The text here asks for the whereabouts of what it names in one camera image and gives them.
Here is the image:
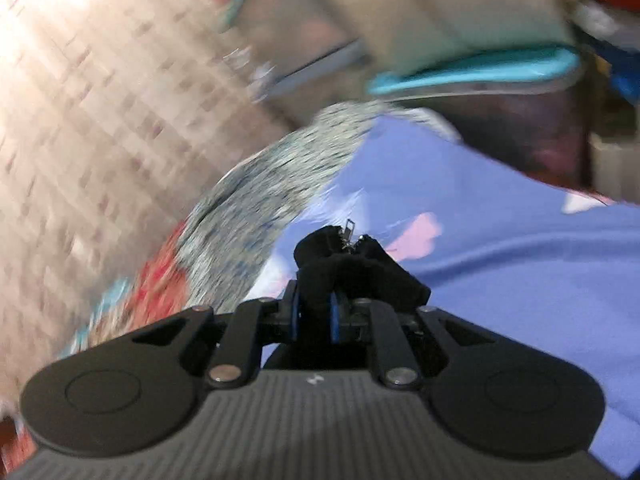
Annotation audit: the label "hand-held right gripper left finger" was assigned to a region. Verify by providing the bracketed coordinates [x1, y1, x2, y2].
[131, 281, 302, 390]

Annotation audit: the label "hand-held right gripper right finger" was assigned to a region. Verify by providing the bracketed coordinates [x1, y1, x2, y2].
[327, 294, 497, 391]

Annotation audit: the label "black pants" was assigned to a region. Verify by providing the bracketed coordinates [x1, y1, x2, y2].
[292, 225, 432, 317]

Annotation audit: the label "red patterned quilt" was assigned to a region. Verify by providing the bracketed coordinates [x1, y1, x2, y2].
[62, 100, 463, 361]

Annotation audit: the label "blue printed bedsheet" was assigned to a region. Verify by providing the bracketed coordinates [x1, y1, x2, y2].
[260, 114, 640, 477]

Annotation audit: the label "beige leaf print curtain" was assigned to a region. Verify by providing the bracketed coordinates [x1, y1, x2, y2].
[0, 0, 306, 411]

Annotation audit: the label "dark storage box teal lid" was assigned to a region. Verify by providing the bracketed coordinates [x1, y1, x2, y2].
[366, 44, 593, 188]

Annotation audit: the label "white box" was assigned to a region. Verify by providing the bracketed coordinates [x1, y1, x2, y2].
[589, 132, 640, 202]

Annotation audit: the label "beige fabric storage bag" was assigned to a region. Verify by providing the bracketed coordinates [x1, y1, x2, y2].
[295, 0, 578, 73]

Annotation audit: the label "pile of colourful clutter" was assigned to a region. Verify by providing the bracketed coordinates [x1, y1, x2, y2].
[570, 0, 640, 103]

